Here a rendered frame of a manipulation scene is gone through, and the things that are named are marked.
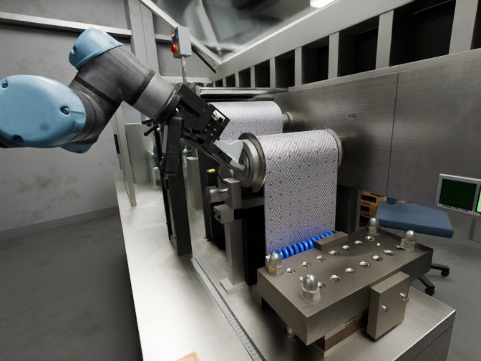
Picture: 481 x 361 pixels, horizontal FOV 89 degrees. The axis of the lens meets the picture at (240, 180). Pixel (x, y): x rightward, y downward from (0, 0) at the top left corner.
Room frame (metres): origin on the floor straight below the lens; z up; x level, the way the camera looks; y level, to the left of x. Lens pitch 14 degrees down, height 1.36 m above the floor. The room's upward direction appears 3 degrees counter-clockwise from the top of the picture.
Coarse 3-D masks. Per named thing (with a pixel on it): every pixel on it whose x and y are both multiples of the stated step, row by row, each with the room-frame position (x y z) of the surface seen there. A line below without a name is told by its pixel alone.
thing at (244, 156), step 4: (244, 152) 0.56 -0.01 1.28; (240, 156) 0.58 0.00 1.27; (244, 156) 0.56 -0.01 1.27; (240, 160) 0.58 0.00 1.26; (244, 160) 0.56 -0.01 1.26; (248, 160) 0.55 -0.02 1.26; (240, 164) 0.58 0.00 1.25; (248, 164) 0.55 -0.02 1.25; (248, 168) 0.55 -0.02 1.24; (236, 172) 0.60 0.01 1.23; (240, 172) 0.58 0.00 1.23; (244, 172) 0.57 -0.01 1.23; (248, 172) 0.55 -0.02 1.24; (240, 176) 0.58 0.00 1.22; (244, 176) 0.57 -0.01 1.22
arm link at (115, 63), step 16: (96, 32) 0.42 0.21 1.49; (80, 48) 0.40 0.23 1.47; (96, 48) 0.41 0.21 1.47; (112, 48) 0.42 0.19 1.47; (80, 64) 0.41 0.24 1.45; (96, 64) 0.41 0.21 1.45; (112, 64) 0.42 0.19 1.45; (128, 64) 0.43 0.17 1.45; (144, 64) 0.45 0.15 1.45; (96, 80) 0.41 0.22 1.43; (112, 80) 0.42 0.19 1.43; (128, 80) 0.43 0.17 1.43; (144, 80) 0.44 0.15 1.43; (112, 96) 0.43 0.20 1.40; (128, 96) 0.44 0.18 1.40
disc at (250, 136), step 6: (240, 138) 0.62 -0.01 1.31; (246, 138) 0.59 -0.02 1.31; (252, 138) 0.57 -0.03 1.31; (258, 144) 0.54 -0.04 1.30; (258, 150) 0.54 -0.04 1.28; (264, 156) 0.53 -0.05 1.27; (264, 162) 0.53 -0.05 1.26; (264, 168) 0.53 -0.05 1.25; (264, 174) 0.53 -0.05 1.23; (258, 180) 0.55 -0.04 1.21; (264, 180) 0.53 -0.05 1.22; (252, 186) 0.58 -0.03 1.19; (258, 186) 0.55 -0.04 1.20; (252, 192) 0.58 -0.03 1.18
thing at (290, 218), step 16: (304, 192) 0.59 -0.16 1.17; (320, 192) 0.62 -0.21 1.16; (272, 208) 0.55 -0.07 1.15; (288, 208) 0.57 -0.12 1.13; (304, 208) 0.59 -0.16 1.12; (320, 208) 0.62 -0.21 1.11; (272, 224) 0.55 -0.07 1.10; (288, 224) 0.57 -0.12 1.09; (304, 224) 0.59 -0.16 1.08; (320, 224) 0.62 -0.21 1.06; (272, 240) 0.55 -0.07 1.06; (288, 240) 0.57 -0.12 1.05; (304, 240) 0.59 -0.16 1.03
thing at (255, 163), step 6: (246, 144) 0.56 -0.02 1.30; (252, 144) 0.56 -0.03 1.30; (246, 150) 0.56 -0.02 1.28; (252, 150) 0.54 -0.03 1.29; (252, 156) 0.54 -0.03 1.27; (258, 156) 0.54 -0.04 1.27; (252, 162) 0.54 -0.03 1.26; (258, 162) 0.54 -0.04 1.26; (252, 168) 0.54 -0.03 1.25; (258, 168) 0.54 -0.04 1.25; (234, 174) 0.62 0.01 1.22; (252, 174) 0.54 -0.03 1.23; (258, 174) 0.54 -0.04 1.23; (240, 180) 0.59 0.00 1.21; (246, 180) 0.57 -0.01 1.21; (252, 180) 0.54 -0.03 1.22; (246, 186) 0.57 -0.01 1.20
